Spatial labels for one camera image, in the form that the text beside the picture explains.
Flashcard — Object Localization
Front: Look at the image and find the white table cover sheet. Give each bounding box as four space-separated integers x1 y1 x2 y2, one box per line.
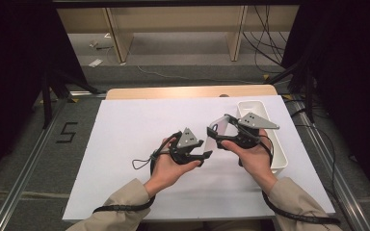
62 94 336 222

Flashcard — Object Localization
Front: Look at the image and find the iridescent phone case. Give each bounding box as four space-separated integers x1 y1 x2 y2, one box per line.
203 115 231 154

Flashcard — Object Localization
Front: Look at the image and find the bundle of black cables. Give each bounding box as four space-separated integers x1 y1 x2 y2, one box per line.
242 4 290 75

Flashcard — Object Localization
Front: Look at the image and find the black tripod stand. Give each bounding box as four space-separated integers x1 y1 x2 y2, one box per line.
40 68 101 129
264 54 316 124

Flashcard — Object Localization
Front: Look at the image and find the black curtain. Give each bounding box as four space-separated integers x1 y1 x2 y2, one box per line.
0 0 88 191
282 0 370 210

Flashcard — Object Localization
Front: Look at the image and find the wooden table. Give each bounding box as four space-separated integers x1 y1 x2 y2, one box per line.
105 84 278 100

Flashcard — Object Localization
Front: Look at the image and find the white plastic bin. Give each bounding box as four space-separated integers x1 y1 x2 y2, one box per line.
236 100 289 177

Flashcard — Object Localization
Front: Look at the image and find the wooden shelf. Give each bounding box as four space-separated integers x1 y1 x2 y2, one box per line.
56 4 301 64

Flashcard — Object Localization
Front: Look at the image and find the thin black lanyard cord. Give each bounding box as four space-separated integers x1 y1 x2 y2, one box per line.
131 155 157 170

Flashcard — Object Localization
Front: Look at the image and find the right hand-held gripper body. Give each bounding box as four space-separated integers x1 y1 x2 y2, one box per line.
232 112 280 150

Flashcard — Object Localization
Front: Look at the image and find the person's right hand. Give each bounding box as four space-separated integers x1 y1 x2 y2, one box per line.
221 128 278 195

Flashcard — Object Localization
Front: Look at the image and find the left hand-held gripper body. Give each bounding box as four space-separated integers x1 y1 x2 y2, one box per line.
168 127 206 167

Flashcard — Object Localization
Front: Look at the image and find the thin black floor cable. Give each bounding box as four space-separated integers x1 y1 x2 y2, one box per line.
283 99 359 200

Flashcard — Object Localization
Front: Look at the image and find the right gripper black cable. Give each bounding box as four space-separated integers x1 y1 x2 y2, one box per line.
258 134 341 225

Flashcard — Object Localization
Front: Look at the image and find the person's left hand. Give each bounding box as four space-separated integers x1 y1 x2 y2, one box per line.
144 136 203 199

